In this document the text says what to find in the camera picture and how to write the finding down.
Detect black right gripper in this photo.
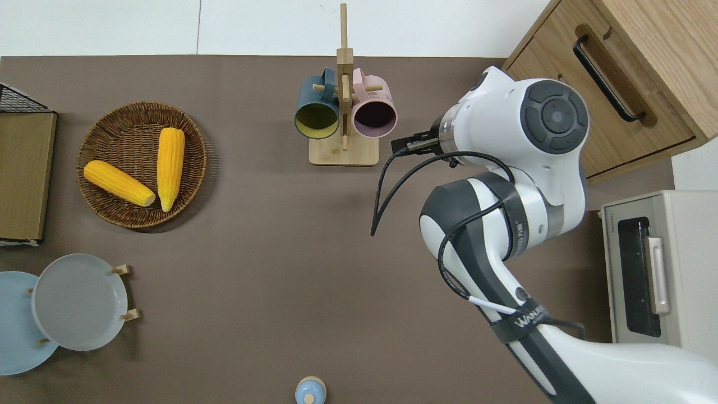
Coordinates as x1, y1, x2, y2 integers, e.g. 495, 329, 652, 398
391, 126, 447, 155

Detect wooden plate rack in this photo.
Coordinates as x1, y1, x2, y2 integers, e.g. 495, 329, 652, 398
25, 264, 140, 346

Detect toaster oven door handle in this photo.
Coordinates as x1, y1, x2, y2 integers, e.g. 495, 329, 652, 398
644, 237, 671, 315

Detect dark blue ceramic mug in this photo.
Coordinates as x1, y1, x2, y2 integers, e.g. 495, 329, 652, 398
294, 68, 341, 140

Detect pink ceramic mug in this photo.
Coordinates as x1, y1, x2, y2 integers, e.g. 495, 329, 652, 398
351, 68, 398, 139

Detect brown table mat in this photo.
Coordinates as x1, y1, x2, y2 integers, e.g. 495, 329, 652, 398
0, 55, 676, 404

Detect light blue plate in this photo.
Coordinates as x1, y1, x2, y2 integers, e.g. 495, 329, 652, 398
0, 271, 59, 375

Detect black wire shelf with boards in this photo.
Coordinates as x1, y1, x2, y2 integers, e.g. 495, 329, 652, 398
0, 83, 58, 247

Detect wooden cabinet box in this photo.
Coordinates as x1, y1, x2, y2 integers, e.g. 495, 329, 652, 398
501, 0, 718, 186

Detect wooden mug tree stand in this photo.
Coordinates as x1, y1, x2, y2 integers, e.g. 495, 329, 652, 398
309, 3, 384, 166

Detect black cabinet handle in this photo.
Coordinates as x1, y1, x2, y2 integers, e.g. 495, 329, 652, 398
573, 35, 647, 123

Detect yellow corn cob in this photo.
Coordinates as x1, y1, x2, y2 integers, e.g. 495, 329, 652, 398
157, 127, 185, 213
84, 160, 156, 207

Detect grey plate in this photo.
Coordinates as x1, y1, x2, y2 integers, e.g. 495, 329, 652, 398
31, 254, 128, 351

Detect round brown wicker basket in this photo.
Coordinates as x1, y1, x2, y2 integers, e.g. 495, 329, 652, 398
77, 101, 207, 229

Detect small blue round bell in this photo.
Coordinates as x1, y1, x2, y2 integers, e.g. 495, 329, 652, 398
295, 376, 327, 404

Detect white toaster oven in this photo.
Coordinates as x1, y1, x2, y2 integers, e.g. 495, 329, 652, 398
600, 190, 718, 365

